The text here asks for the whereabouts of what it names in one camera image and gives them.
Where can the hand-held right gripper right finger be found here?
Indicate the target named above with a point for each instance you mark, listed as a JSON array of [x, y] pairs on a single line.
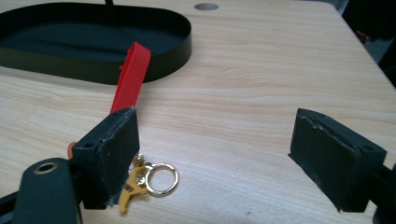
[[327, 161]]

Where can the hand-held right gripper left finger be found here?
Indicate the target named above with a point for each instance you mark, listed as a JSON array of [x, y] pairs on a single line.
[[106, 155]]

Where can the black key rack with tray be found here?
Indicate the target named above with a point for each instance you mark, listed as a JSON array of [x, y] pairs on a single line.
[[93, 40]]

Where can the small red object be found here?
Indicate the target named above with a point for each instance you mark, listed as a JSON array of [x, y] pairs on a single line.
[[362, 36]]

